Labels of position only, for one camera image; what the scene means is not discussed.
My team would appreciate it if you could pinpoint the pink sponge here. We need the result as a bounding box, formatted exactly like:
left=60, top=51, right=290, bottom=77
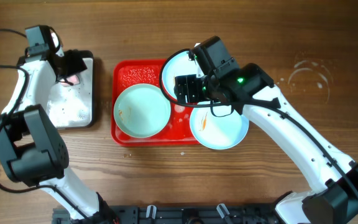
left=59, top=75, right=80, bottom=86

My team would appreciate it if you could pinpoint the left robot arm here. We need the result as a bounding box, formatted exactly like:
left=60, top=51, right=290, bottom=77
left=0, top=25, right=119, bottom=223

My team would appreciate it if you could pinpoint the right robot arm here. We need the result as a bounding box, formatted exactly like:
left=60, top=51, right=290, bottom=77
left=174, top=36, right=358, bottom=223

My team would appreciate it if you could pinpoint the red plastic tray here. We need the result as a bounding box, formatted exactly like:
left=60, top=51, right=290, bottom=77
left=111, top=59, right=198, bottom=147

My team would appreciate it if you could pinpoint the black metal basin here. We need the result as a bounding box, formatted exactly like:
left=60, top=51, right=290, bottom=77
left=46, top=50, right=94, bottom=129

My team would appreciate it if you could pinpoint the mint plate with orange stain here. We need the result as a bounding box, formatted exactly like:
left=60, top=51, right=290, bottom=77
left=189, top=101, right=249, bottom=150

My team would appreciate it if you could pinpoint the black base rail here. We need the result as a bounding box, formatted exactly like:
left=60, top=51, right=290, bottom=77
left=52, top=203, right=279, bottom=224

